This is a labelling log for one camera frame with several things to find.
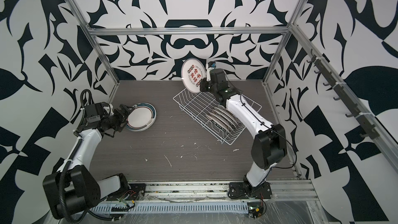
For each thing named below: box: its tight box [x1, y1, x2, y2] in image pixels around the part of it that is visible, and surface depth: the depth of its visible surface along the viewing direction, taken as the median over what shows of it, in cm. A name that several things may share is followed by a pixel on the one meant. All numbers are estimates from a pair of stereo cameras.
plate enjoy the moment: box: [126, 102, 158, 132], surface depth 98 cm
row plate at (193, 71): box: [181, 58, 207, 94], surface depth 89 cm
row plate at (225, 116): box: [211, 111, 237, 129], surface depth 85 cm
